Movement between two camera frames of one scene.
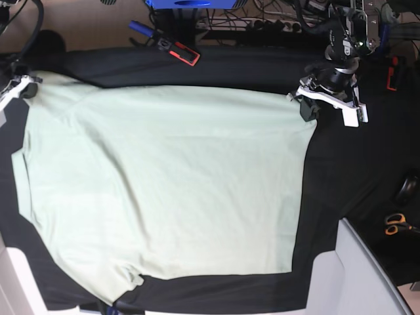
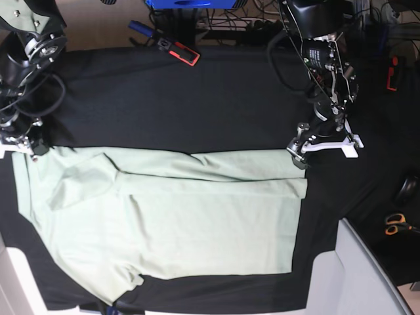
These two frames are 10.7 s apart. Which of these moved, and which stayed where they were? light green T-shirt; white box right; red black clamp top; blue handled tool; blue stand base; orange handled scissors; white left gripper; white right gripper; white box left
Moved: white left gripper; white right gripper; light green T-shirt
Stayed: white box right; red black clamp top; orange handled scissors; blue handled tool; blue stand base; white box left
